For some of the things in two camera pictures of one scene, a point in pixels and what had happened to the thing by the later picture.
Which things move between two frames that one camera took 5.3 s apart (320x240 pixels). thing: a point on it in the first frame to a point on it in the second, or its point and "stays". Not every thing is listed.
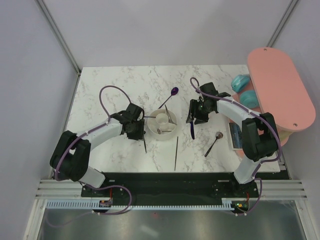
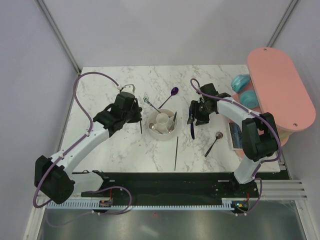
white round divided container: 162,123 stays
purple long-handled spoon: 174,91 stays
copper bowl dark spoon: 218,135 stays
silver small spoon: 159,131 to 151,126
